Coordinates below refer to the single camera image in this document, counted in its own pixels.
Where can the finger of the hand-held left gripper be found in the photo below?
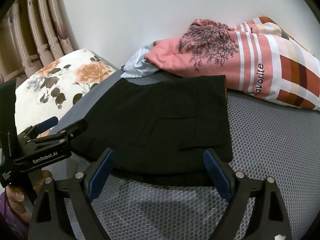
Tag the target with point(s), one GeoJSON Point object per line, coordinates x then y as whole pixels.
{"type": "Point", "coordinates": [75, 130]}
{"type": "Point", "coordinates": [47, 123]}

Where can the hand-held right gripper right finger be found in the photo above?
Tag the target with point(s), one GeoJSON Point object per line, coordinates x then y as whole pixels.
{"type": "Point", "coordinates": [217, 172]}

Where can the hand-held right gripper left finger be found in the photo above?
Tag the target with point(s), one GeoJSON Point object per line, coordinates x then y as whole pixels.
{"type": "Point", "coordinates": [100, 175]}

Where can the black pants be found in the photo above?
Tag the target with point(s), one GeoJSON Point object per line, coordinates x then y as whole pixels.
{"type": "Point", "coordinates": [150, 110]}

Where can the person's left forearm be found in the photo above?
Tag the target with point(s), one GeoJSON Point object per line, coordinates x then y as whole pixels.
{"type": "Point", "coordinates": [5, 212]}

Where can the person's left hand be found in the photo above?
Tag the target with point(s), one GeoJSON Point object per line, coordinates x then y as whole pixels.
{"type": "Point", "coordinates": [16, 195]}

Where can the floral pillow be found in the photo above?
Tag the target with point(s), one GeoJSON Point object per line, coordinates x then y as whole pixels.
{"type": "Point", "coordinates": [62, 80]}

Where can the grey mesh mat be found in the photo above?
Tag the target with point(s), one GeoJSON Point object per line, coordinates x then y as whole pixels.
{"type": "Point", "coordinates": [262, 155]}

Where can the light blue cloth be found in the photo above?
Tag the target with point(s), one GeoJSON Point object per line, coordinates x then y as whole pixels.
{"type": "Point", "coordinates": [140, 65]}

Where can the beige curtain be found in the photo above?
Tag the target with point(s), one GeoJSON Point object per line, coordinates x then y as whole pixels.
{"type": "Point", "coordinates": [37, 30]}

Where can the pink checked blanket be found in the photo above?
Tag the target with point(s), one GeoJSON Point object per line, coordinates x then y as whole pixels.
{"type": "Point", "coordinates": [250, 60]}

